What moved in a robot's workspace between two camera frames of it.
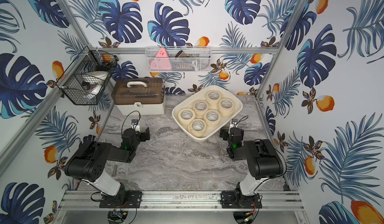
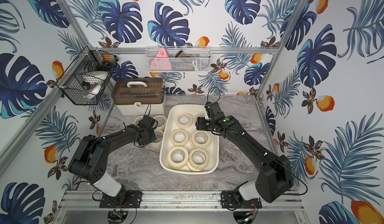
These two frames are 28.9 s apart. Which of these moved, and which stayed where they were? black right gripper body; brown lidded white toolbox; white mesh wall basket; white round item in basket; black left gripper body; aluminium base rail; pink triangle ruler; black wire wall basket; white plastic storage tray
Moved: black left gripper body; white plastic storage tray; black right gripper body
Stayed: aluminium base rail; white mesh wall basket; brown lidded white toolbox; white round item in basket; pink triangle ruler; black wire wall basket
